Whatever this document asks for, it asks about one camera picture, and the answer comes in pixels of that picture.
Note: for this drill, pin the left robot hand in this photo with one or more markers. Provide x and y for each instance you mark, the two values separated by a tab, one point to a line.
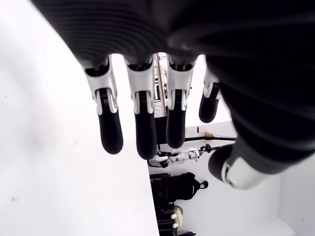
221	37

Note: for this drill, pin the black pole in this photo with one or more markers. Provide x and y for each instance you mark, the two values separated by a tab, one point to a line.
216	138

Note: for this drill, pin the black box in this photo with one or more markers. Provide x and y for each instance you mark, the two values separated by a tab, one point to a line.
161	132

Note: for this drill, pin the black backpack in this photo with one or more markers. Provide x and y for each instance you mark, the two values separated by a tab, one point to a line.
182	188

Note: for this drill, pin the beige bag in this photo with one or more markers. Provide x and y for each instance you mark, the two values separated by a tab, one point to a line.
179	216

